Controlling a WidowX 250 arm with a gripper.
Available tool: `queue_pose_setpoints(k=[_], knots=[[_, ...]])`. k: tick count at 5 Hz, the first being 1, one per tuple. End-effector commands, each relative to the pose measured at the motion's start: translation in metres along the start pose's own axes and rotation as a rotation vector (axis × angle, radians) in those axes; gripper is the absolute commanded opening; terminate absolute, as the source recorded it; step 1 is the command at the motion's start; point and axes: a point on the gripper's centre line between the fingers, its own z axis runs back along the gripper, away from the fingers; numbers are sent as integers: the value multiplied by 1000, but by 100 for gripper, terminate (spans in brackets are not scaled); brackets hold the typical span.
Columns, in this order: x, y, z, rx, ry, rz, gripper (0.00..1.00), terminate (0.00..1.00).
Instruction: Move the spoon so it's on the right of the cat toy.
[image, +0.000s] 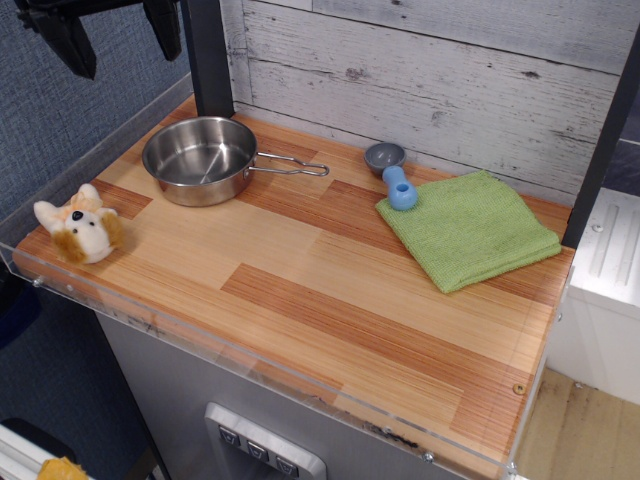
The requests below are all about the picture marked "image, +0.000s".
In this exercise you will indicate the plush cat toy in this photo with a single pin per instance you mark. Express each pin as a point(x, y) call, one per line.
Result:
point(83, 231)

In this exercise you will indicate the dark vertical post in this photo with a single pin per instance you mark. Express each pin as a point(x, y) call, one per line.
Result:
point(206, 44)

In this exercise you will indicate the green folded cloth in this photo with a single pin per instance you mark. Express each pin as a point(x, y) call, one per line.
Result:
point(469, 229)

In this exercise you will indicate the clear acrylic guard rail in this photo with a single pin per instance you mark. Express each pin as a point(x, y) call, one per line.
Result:
point(293, 315)

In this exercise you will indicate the stainless steel pan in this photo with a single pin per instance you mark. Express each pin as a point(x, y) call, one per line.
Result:
point(205, 161)

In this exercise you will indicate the silver dispenser panel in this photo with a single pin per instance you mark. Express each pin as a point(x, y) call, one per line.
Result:
point(260, 445)

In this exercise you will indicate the yellow object bottom left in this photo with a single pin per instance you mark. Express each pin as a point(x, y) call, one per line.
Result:
point(61, 469)

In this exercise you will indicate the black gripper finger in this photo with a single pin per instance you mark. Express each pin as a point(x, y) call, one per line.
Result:
point(62, 30)
point(163, 18)

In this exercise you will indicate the blue and grey spoon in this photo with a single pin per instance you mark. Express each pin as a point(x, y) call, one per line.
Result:
point(386, 160)

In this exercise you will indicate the white appliance at right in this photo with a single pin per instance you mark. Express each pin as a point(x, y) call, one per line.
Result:
point(595, 340)

